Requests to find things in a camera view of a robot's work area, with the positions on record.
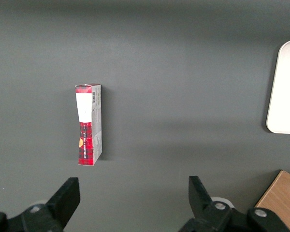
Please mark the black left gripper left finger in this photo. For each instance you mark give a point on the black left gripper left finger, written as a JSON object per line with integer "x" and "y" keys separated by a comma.
{"x": 55, "y": 212}

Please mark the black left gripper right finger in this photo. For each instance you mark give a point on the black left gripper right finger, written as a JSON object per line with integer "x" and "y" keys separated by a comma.
{"x": 207, "y": 215}

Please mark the wooden drawer cabinet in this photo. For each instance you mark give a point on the wooden drawer cabinet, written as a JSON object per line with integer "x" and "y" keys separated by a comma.
{"x": 282, "y": 200}

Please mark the red plaid cardboard box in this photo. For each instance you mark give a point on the red plaid cardboard box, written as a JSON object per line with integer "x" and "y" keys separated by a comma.
{"x": 89, "y": 125}

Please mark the cream rectangular tray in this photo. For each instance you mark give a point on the cream rectangular tray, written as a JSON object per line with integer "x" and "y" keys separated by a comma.
{"x": 286, "y": 91}

